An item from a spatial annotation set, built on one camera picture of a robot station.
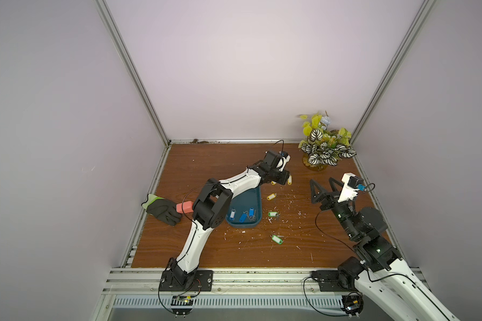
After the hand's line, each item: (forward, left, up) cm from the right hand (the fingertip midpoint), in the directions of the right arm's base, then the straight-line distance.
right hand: (323, 177), depth 65 cm
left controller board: (-34, +50, -35) cm, 70 cm away
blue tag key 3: (-1, +25, -31) cm, 40 cm away
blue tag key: (-2, +34, -31) cm, 46 cm away
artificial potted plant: (+23, -7, -10) cm, 26 cm away
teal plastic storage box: (+6, +25, -26) cm, 36 cm away
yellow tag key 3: (+10, +15, -32) cm, 37 cm away
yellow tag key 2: (+15, +6, -25) cm, 30 cm away
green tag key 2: (-11, +13, -32) cm, 36 cm away
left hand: (+16, +6, -22) cm, 28 cm away
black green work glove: (+2, +67, -30) cm, 73 cm away
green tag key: (+1, +15, -31) cm, 35 cm away
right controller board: (-32, -12, -33) cm, 48 cm away
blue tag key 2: (-1, +29, -31) cm, 42 cm away
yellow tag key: (+9, +15, -18) cm, 25 cm away
